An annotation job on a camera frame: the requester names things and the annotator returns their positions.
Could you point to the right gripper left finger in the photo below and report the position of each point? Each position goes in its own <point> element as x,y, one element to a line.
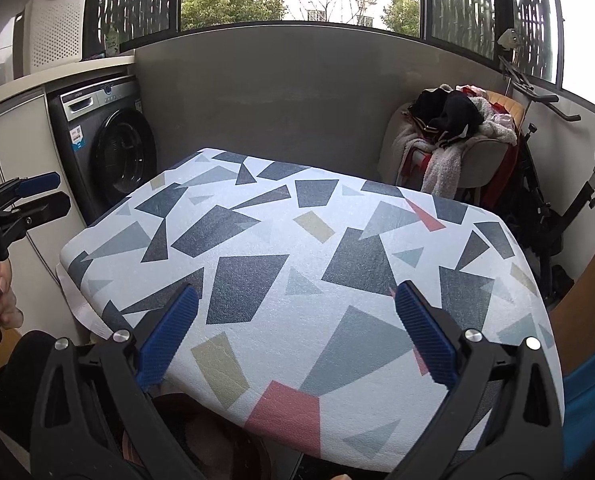
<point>93,416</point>

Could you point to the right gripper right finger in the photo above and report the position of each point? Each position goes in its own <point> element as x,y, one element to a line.
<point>523,437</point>

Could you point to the chair with clothes pile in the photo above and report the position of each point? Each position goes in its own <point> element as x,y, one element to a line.
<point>450,140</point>

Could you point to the black exercise bike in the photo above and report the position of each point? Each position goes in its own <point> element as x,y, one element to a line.
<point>552,203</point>

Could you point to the white perforated laundry basket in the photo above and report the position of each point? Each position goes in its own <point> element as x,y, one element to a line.
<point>53,34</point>

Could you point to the grey front-load washing machine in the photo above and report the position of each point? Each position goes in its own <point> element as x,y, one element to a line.
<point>106,145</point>

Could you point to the person's left hand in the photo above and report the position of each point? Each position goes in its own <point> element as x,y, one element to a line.
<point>11,317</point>

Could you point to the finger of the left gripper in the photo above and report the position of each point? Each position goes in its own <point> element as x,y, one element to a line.
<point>16,222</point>
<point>13,190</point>

